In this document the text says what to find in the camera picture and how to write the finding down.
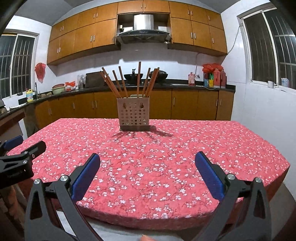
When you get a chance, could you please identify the colourful utensil cups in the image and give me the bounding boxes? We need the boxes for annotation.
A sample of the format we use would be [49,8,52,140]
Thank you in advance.
[202,63,224,87]

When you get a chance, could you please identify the right barred window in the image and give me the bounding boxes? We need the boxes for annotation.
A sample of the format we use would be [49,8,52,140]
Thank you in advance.
[238,7,295,89]

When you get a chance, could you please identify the single wooden chopstick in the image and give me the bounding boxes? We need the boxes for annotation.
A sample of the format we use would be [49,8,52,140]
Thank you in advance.
[102,67,120,98]

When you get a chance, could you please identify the pink plastic jug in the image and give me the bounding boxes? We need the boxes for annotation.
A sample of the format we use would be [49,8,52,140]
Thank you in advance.
[188,72,196,86]

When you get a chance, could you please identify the barred window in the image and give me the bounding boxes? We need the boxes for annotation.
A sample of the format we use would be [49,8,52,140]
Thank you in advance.
[238,7,295,89]
[0,33,36,99]

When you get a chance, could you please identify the red thermos flasks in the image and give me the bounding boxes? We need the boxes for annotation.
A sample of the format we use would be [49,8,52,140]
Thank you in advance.
[213,68,226,88]

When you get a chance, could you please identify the yellow detergent bottle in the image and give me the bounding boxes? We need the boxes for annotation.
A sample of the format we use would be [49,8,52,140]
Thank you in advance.
[26,89,34,103]

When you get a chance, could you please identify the person's left hand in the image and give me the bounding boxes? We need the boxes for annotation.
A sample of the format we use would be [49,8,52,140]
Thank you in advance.
[1,185,25,223]

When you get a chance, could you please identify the left barred window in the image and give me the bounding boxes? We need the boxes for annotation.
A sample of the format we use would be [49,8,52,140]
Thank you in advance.
[0,33,36,99]

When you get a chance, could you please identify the green bowl with red lid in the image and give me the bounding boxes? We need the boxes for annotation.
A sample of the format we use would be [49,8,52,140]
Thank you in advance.
[52,84,65,95]

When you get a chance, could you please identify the brown lower kitchen cabinets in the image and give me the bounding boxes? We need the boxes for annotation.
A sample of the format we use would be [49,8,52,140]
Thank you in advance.
[1,83,236,136]

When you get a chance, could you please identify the red floral tablecloth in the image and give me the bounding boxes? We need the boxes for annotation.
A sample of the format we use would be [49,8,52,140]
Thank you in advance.
[11,118,290,230]

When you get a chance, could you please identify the red plastic bag on wall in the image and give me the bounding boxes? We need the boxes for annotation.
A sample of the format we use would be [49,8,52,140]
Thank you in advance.
[35,62,46,83]

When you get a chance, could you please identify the brown kitchen cabinets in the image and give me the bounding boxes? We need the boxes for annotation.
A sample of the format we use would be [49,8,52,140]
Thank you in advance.
[1,83,236,136]
[47,1,227,65]

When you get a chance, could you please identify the brown upper kitchen cabinets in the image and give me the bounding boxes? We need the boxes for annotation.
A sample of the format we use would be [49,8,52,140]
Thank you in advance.
[47,1,227,65]

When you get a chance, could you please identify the dark cutting board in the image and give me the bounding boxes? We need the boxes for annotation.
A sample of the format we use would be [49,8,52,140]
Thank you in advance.
[85,71,105,88]

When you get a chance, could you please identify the beige perforated utensil holder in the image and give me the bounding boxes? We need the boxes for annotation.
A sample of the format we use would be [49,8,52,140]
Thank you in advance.
[117,95,150,132]

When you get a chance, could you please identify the black wok with handle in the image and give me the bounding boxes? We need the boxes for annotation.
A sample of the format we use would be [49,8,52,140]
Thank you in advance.
[123,69,138,85]

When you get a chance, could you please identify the black lidded wok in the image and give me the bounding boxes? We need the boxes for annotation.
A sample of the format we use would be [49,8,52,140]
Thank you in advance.
[155,70,168,84]

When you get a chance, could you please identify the steel range hood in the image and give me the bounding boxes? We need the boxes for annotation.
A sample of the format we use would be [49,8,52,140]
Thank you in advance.
[115,13,171,44]

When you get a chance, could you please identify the person's right hand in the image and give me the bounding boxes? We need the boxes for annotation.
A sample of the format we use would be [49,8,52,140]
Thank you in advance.
[140,235,156,241]

